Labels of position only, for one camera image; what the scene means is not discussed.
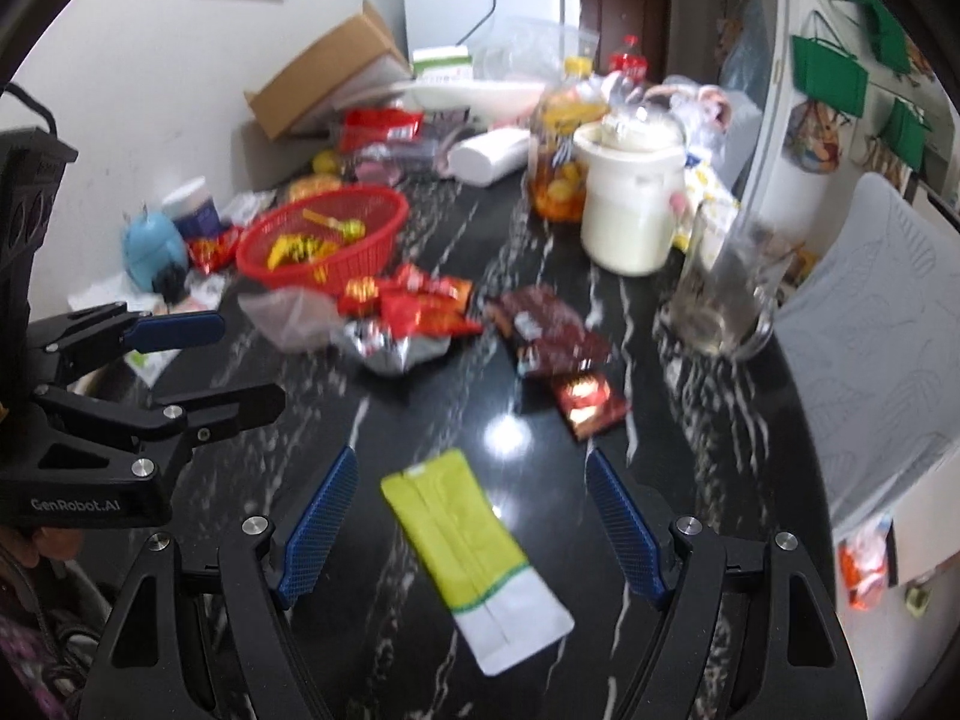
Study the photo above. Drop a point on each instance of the pink white plush slippers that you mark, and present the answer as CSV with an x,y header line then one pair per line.
x,y
709,101

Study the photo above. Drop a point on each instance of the yellow fruit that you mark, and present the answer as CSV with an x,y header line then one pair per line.
x,y
327,162

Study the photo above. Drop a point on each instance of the small red snack packet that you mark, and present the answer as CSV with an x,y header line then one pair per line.
x,y
435,286
427,319
360,296

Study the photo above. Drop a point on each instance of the yellow-green snack packet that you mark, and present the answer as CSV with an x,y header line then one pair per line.
x,y
457,532

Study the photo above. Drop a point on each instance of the chair with white cover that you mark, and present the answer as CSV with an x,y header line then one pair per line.
x,y
877,330

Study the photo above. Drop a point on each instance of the green hanging bag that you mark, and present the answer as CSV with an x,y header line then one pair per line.
x,y
825,79
889,34
907,136

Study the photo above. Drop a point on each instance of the white fridge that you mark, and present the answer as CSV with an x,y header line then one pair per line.
x,y
450,7

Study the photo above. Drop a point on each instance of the shiny red-brown snack packet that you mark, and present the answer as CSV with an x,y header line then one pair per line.
x,y
592,405

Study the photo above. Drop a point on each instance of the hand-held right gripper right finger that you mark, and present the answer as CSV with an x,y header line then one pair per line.
x,y
624,532

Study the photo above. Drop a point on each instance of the brown door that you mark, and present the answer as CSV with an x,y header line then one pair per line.
x,y
622,4

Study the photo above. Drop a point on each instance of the yellow wrapped candies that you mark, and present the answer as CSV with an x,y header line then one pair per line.
x,y
300,249

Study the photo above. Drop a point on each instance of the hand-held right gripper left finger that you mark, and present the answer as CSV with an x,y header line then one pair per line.
x,y
321,529

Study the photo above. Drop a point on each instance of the green white carton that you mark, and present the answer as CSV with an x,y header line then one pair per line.
x,y
441,64

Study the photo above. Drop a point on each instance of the dark brown snack packet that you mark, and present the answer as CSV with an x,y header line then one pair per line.
x,y
562,356
536,315

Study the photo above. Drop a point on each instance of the red cola bottle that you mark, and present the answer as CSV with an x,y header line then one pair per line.
x,y
628,64

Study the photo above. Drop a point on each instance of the orange plastic bag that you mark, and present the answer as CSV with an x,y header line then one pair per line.
x,y
862,570

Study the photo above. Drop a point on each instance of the printed cloth bag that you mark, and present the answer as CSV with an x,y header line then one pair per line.
x,y
817,139

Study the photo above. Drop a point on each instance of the white blue cup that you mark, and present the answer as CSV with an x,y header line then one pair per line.
x,y
191,210

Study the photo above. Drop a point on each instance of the white plastic wrapper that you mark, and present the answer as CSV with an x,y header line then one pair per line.
x,y
480,97

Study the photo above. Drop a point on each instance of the cardboard box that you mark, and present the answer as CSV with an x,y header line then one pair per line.
x,y
322,67

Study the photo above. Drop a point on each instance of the clear plastic bag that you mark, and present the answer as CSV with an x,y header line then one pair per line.
x,y
289,319

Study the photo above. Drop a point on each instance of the orange drink bottle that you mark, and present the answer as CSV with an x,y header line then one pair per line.
x,y
559,157

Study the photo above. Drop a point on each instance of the blue toy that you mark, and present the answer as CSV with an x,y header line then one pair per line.
x,y
154,247

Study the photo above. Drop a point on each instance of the large red snack packet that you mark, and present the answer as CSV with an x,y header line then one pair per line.
x,y
379,126

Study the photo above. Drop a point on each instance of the clear zip bag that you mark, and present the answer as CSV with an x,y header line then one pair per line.
x,y
536,45

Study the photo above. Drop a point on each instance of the clear plastic tray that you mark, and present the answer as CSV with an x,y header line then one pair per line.
x,y
427,161

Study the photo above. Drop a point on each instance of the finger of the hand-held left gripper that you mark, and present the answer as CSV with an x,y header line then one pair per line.
x,y
225,409
180,330

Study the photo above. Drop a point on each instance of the white paper roll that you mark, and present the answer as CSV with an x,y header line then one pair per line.
x,y
491,154

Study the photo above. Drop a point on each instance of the yellow pastry packet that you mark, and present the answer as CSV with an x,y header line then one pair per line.
x,y
315,187

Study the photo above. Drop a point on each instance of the silver foil packet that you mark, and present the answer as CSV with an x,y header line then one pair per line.
x,y
397,352

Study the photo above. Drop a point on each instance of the white thermos jug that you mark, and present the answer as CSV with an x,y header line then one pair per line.
x,y
626,210

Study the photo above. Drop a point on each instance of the red plastic basket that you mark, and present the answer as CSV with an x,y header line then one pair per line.
x,y
360,262

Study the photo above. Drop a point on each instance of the yellow white snack bag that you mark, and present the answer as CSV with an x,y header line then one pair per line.
x,y
709,195

